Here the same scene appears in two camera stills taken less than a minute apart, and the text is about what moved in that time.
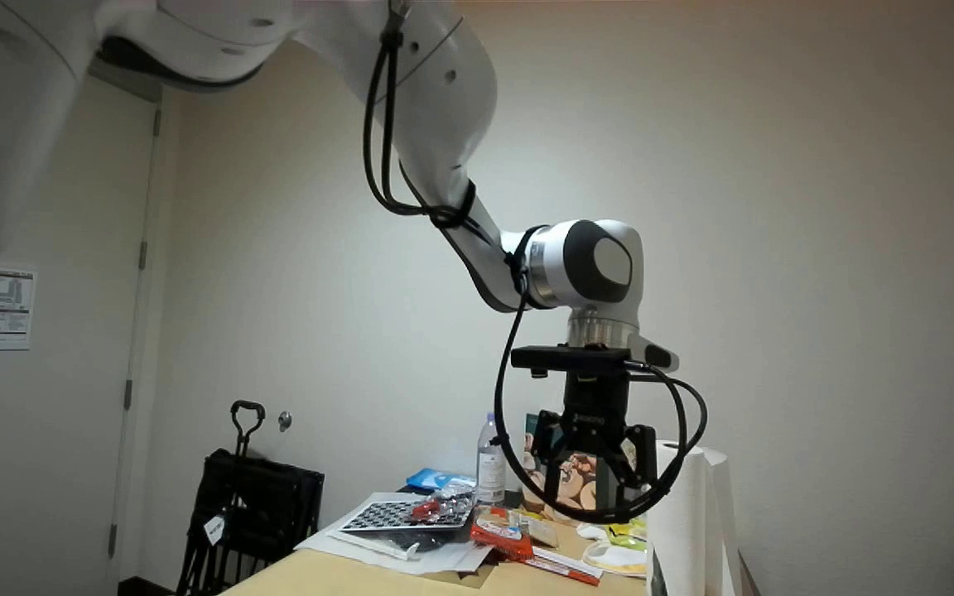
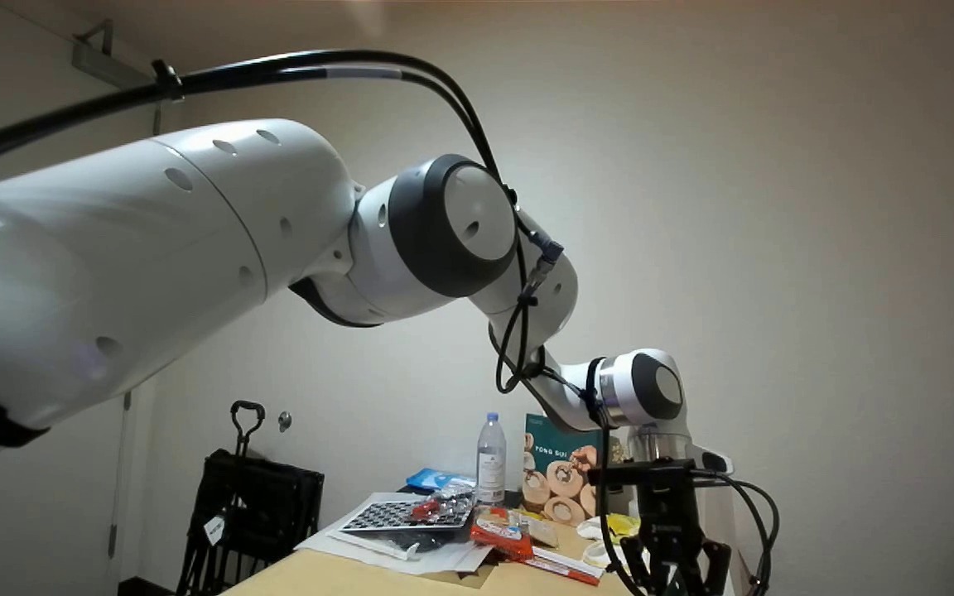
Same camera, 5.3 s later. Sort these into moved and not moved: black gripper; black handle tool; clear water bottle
Moved: black gripper
Not moved: black handle tool; clear water bottle
